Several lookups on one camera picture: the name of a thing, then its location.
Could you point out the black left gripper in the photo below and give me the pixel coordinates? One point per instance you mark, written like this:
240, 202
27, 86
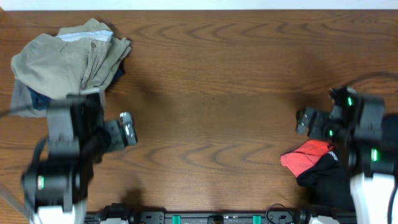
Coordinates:
112, 134

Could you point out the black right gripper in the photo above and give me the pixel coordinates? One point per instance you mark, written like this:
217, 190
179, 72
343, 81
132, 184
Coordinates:
314, 122

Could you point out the khaki green shorts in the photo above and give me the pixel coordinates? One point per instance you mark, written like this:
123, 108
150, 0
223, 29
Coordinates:
76, 59

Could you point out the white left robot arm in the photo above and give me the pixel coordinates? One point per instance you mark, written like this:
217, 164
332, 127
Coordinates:
56, 183

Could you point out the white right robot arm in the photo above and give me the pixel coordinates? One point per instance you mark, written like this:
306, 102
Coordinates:
358, 128

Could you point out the red garment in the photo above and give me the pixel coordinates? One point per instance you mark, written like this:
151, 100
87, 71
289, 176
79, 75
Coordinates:
305, 156

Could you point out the black garment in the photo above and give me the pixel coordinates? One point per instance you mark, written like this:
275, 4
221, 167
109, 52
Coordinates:
327, 180

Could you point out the folded navy blue shorts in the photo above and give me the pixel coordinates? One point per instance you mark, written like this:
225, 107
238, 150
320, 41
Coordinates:
38, 99

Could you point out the folded grey garment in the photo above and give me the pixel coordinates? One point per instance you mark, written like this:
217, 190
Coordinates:
21, 103

